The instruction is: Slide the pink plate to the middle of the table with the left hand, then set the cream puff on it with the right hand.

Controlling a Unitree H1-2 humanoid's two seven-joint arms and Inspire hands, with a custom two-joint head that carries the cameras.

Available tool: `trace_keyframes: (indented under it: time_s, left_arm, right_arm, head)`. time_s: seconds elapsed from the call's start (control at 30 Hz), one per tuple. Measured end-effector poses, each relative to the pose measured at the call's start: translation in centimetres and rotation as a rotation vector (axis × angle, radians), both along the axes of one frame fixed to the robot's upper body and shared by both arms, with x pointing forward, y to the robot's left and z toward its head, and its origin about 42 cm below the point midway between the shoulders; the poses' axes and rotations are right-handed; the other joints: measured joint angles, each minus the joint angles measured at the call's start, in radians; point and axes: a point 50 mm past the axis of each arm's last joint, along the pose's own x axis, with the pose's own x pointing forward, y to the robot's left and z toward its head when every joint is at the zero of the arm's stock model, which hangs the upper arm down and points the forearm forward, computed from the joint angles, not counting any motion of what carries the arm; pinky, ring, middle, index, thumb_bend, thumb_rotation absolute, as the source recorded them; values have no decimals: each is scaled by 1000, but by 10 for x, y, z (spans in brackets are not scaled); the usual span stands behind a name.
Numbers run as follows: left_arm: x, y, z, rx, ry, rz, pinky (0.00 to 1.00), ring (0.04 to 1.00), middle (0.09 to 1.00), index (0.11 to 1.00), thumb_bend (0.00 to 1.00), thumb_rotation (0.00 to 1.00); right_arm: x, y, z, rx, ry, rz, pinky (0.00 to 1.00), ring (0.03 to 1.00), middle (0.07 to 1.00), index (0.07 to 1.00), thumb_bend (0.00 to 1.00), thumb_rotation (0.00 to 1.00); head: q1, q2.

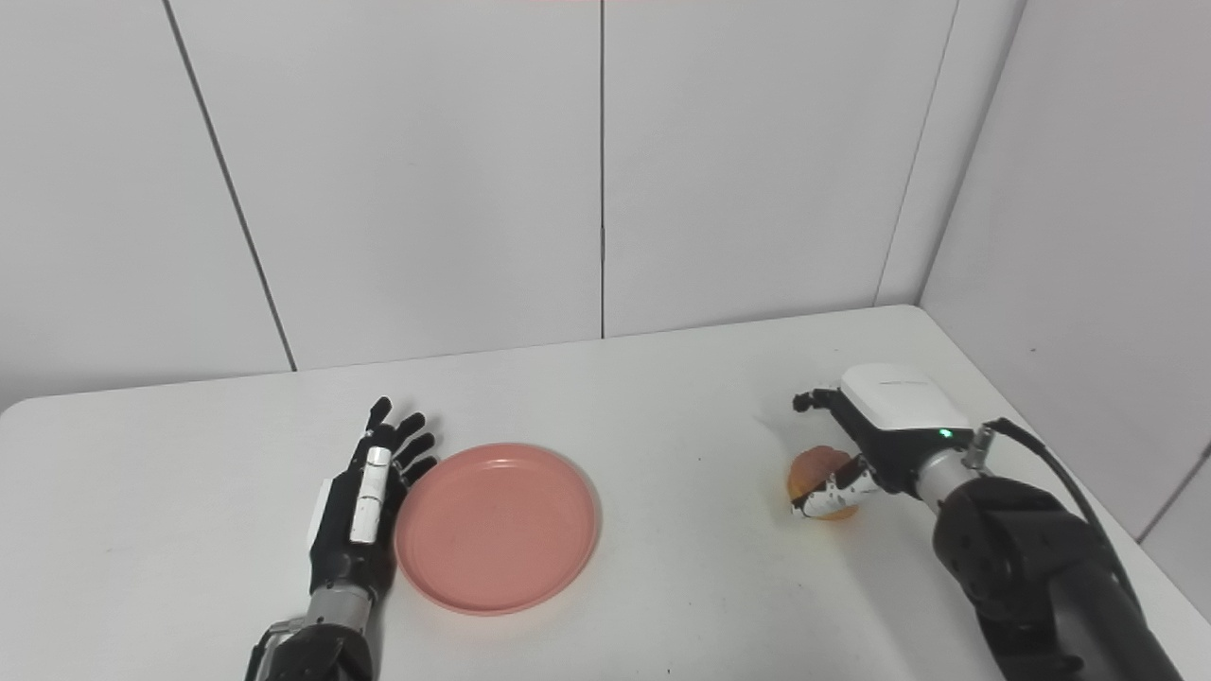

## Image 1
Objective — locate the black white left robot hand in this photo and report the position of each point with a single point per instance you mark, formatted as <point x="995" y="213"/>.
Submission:
<point x="339" y="539"/>

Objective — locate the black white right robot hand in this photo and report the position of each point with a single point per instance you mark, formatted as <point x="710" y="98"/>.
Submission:
<point x="899" y="411"/>

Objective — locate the golden cream puff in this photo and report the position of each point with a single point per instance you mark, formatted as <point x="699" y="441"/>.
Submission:
<point x="816" y="470"/>

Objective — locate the pink round plate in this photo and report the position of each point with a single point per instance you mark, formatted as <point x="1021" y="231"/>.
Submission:
<point x="497" y="530"/>

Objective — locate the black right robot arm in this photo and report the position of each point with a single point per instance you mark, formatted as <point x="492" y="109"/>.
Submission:
<point x="1031" y="567"/>

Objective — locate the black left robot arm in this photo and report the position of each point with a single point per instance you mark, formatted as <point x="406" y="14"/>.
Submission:
<point x="326" y="653"/>

